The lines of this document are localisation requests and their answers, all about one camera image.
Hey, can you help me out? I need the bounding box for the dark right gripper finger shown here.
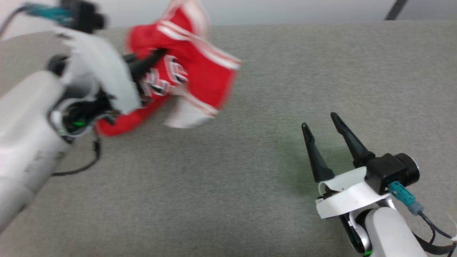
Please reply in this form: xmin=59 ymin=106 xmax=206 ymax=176
xmin=302 ymin=122 xmax=335 ymax=183
xmin=330 ymin=112 xmax=375 ymax=168

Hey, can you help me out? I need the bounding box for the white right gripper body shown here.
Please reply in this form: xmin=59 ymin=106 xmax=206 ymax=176
xmin=316 ymin=166 xmax=391 ymax=219

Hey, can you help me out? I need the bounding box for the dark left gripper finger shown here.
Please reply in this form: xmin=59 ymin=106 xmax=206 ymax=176
xmin=123 ymin=48 xmax=167 ymax=84

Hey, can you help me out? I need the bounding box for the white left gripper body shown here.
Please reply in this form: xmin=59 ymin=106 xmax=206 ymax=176
xmin=54 ymin=27 xmax=141 ymax=115

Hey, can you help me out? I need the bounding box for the red garment with white stripes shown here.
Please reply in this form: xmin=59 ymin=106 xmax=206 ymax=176
xmin=94 ymin=0 xmax=242 ymax=137

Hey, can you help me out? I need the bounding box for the dark grey metal pole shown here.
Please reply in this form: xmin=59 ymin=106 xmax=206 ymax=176
xmin=385 ymin=0 xmax=407 ymax=21

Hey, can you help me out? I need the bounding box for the right camera cable, teal plug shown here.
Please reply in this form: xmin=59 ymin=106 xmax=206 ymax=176
xmin=387 ymin=180 xmax=457 ymax=256

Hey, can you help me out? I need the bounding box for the camera cable, teal plug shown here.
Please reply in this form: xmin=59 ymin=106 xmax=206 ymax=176
xmin=387 ymin=180 xmax=457 ymax=256
xmin=0 ymin=3 xmax=70 ymax=40

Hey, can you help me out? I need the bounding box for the left camera cable, teal plug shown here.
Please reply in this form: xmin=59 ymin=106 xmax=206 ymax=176
xmin=0 ymin=3 xmax=70 ymax=40

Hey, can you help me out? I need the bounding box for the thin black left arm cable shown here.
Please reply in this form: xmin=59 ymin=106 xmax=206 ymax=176
xmin=52 ymin=137 xmax=102 ymax=177

